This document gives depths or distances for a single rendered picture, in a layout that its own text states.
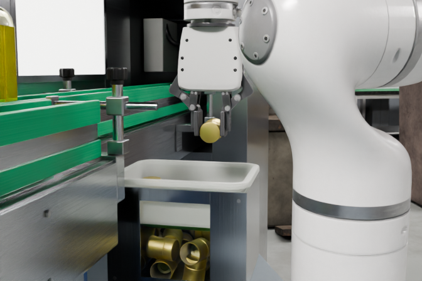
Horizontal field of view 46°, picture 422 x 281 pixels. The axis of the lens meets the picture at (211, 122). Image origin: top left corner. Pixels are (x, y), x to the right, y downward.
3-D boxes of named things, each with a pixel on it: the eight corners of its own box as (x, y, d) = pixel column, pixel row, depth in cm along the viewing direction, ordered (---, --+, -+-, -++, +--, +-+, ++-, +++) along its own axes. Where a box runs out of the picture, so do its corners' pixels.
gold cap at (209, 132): (225, 139, 83) (220, 143, 79) (204, 138, 84) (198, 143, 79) (225, 118, 83) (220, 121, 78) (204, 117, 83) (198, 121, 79)
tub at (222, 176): (142, 203, 95) (142, 158, 94) (260, 210, 90) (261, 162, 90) (104, 232, 78) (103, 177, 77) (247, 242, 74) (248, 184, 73)
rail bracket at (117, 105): (56, 149, 77) (53, 67, 76) (161, 153, 73) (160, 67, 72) (46, 152, 74) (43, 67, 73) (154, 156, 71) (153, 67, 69)
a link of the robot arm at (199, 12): (244, 6, 81) (244, 25, 81) (191, 7, 82) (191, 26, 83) (237, 0, 72) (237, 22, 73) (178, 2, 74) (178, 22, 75)
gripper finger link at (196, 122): (202, 92, 81) (202, 133, 82) (183, 92, 82) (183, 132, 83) (198, 94, 78) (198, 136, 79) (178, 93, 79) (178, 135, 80)
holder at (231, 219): (117, 243, 97) (115, 164, 95) (259, 254, 91) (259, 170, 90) (75, 279, 80) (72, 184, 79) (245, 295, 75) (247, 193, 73)
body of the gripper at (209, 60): (247, 19, 80) (245, 89, 82) (184, 20, 82) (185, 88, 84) (240, 15, 73) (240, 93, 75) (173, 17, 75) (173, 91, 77)
